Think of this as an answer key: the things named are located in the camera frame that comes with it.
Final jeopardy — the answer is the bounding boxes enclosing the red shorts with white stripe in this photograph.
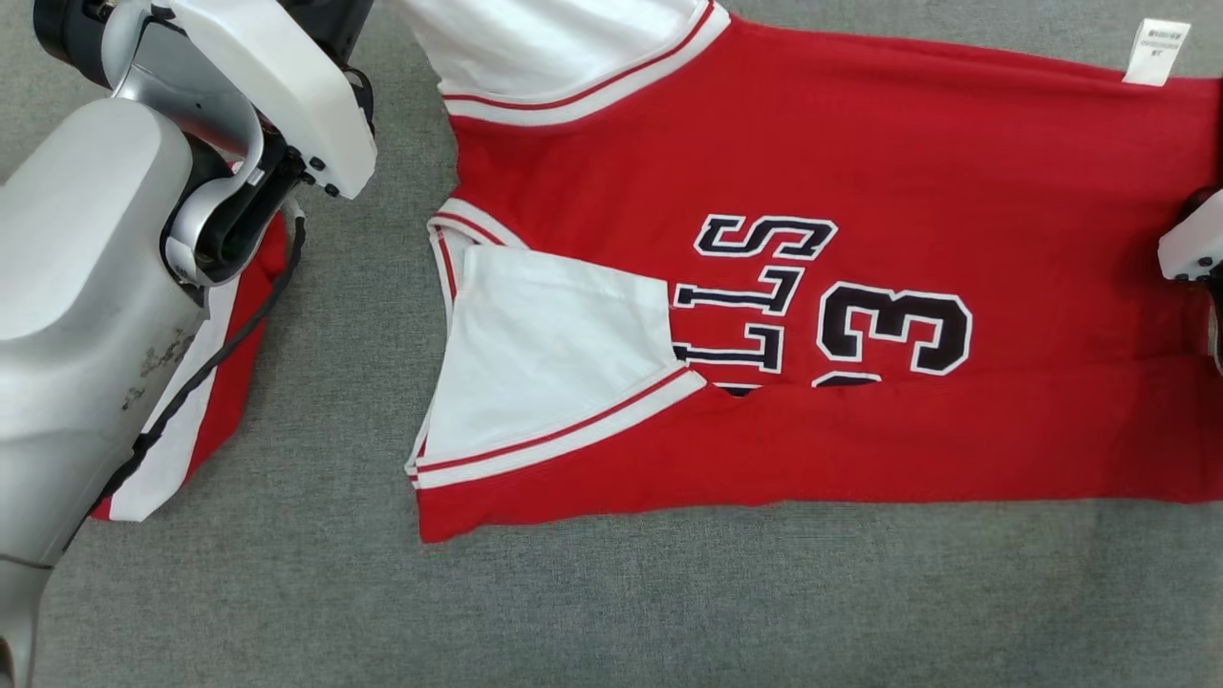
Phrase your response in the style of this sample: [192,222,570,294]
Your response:
[91,212,308,522]

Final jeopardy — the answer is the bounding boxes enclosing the red white basketball jersey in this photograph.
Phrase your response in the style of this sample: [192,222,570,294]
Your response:
[392,0,1223,546]

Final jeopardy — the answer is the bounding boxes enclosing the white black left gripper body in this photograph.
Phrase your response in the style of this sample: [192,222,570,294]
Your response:
[167,0,379,202]

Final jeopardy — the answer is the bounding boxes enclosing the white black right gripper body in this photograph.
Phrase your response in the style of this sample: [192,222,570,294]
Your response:
[1158,191,1223,284]

